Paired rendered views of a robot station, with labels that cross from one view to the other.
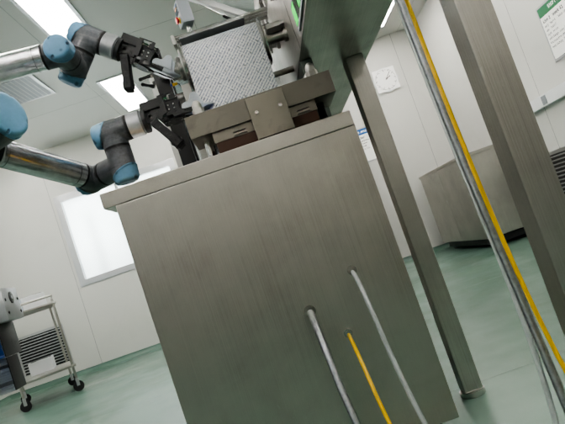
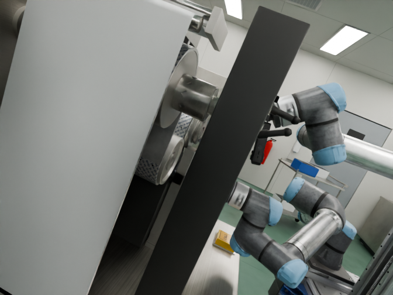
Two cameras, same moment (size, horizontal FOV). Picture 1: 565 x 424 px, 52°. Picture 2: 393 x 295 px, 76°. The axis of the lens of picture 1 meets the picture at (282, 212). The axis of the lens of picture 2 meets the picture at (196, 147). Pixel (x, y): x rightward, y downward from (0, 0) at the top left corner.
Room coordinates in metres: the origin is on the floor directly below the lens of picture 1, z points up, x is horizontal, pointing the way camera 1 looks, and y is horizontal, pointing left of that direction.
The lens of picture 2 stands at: (2.44, 0.27, 1.35)
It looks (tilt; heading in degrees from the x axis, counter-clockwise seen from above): 12 degrees down; 189
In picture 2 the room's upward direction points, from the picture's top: 23 degrees clockwise
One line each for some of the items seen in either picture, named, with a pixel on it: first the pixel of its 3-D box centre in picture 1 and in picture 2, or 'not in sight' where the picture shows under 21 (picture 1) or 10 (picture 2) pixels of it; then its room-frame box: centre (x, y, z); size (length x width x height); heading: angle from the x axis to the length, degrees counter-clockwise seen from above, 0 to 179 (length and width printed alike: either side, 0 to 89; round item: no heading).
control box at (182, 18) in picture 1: (182, 14); not in sight; (2.31, 0.12, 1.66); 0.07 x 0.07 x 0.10; 20
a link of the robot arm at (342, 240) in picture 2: not in sight; (338, 232); (1.09, 0.89, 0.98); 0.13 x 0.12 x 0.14; 60
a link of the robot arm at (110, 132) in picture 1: (112, 133); (261, 207); (1.69, 0.40, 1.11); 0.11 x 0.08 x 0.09; 92
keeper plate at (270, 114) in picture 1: (270, 113); not in sight; (1.49, -0.05, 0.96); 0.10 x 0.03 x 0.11; 92
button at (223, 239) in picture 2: not in sight; (226, 240); (1.59, 0.36, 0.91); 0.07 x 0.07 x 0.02; 2
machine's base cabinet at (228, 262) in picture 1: (284, 294); not in sight; (2.70, 0.11, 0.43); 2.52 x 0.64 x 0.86; 2
